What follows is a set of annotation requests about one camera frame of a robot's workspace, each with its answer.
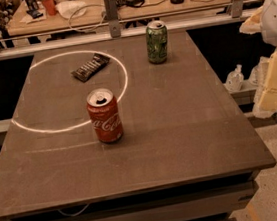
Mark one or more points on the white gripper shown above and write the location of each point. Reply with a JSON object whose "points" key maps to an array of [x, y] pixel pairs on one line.
{"points": [[264, 20]]}

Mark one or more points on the middle metal rail bracket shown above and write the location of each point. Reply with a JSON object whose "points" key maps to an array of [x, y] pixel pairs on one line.
{"points": [[112, 18]]}

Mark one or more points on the black power adapter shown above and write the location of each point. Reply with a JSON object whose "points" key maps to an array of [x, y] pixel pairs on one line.
{"points": [[134, 3]]}

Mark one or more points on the dark rxbar chocolate bar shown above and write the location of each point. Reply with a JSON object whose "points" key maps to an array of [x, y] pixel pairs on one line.
{"points": [[90, 68]]}

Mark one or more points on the red cup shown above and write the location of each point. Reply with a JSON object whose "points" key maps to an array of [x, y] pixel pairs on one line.
{"points": [[49, 6]]}

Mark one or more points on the red coke can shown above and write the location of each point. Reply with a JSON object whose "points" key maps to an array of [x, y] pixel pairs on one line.
{"points": [[102, 108]]}

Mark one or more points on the green soda can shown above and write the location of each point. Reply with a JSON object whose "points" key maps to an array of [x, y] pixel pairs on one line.
{"points": [[156, 41]]}

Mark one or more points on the crumpled white cloth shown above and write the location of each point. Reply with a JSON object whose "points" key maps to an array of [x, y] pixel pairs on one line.
{"points": [[71, 9]]}

